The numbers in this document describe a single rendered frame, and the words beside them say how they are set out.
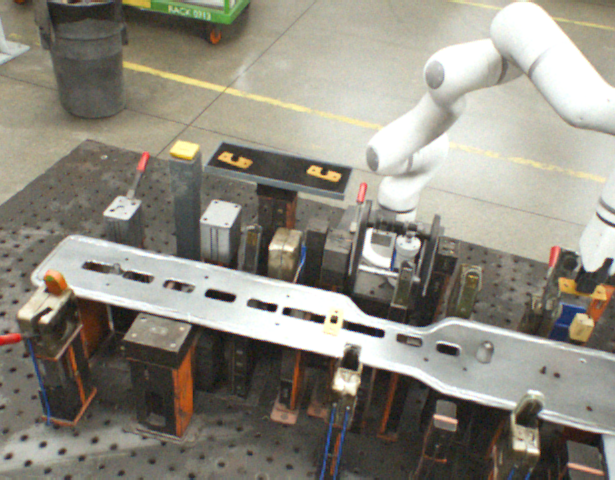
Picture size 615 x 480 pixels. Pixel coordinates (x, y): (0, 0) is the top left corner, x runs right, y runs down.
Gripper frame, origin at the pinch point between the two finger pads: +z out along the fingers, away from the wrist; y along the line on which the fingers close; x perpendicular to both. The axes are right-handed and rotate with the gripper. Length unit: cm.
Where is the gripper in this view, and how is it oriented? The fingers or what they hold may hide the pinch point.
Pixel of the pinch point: (586, 279)
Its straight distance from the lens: 132.4
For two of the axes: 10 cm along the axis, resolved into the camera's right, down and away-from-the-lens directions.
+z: -0.9, 7.7, 6.3
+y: -2.2, 6.1, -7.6
